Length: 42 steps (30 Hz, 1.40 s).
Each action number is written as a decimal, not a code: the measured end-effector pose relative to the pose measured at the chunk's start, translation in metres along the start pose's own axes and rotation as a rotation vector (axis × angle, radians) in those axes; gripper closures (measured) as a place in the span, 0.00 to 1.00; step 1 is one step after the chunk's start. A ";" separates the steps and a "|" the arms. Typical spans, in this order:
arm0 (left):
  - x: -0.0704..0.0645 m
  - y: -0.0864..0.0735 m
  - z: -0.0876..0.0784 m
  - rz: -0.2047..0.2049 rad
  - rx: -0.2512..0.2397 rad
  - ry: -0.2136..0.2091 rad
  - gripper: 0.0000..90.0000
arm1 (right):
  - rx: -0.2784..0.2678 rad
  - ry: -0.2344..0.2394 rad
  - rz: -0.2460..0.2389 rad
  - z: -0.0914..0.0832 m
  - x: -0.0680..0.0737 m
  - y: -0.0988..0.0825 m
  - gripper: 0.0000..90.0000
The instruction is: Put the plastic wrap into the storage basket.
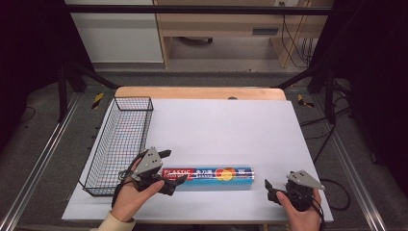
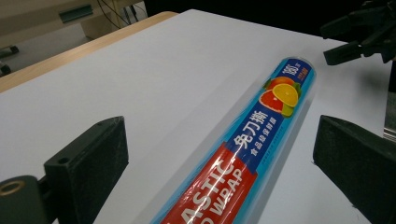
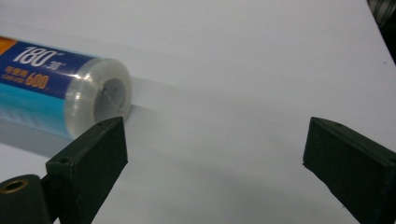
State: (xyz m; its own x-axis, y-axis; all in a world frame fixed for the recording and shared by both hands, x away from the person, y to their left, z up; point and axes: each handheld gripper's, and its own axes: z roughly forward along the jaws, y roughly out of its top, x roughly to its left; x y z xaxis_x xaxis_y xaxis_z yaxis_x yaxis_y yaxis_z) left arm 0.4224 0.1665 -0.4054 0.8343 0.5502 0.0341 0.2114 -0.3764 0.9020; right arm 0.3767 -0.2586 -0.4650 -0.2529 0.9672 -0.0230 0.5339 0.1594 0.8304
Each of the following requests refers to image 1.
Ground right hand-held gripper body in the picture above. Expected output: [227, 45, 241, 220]
[284, 169, 325, 213]

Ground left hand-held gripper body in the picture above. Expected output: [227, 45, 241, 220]
[130, 146, 167, 193]

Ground blue and red plastic wrap box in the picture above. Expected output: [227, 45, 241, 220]
[161, 166, 256, 193]

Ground person's right hand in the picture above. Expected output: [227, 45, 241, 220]
[275, 188, 322, 231]

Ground person's left hand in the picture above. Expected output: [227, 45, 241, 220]
[110, 158, 166, 223]

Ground white table mat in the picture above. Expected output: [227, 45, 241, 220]
[61, 98, 335, 224]

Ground yellow and black tape strip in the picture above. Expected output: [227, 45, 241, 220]
[296, 93, 316, 109]
[91, 92, 106, 110]

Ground white cabinet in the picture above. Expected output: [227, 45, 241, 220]
[64, 0, 165, 64]

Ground black curtain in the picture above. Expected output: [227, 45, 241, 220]
[0, 0, 94, 154]
[311, 0, 408, 197]

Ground light wooden desk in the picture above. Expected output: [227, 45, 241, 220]
[153, 0, 335, 69]

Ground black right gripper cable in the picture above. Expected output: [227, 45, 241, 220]
[301, 189, 326, 231]

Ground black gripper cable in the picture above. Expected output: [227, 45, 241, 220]
[111, 152, 146, 209]
[301, 189, 326, 231]

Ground black wire basket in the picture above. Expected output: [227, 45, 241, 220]
[78, 95, 155, 197]

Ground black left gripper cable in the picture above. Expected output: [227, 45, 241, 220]
[111, 152, 146, 209]

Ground aluminium floor rail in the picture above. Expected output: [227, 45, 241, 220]
[0, 91, 82, 231]
[311, 95, 389, 231]

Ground black metal frame stand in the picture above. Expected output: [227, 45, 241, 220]
[274, 63, 339, 125]
[57, 60, 120, 123]

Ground thin black floor cable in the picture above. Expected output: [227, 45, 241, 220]
[18, 106, 37, 125]

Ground black hanging cables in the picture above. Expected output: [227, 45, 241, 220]
[278, 1, 315, 69]

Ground black horizontal frame bar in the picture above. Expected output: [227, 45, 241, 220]
[64, 4, 333, 16]

